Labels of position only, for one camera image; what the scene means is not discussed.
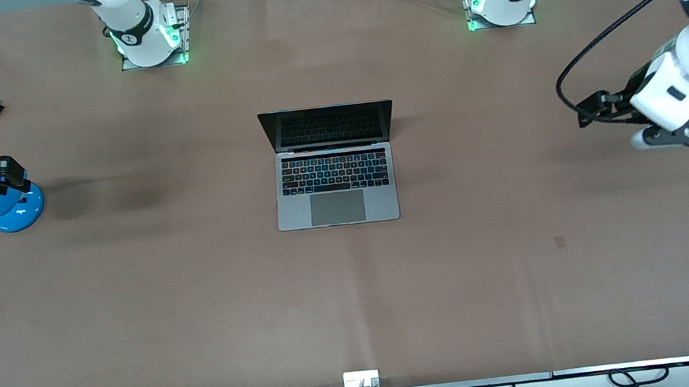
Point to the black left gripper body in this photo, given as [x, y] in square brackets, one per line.
[617, 102]

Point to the grey aluminium laptop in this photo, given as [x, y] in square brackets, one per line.
[338, 208]

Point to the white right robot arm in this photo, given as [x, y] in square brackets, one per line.
[129, 22]

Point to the blue desk lamp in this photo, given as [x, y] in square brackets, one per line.
[14, 210]

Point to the small brown tape patch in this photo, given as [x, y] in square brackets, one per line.
[560, 242]

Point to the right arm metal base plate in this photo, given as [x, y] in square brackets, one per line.
[181, 15]

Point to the silver mount bracket plate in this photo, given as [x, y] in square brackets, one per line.
[352, 379]

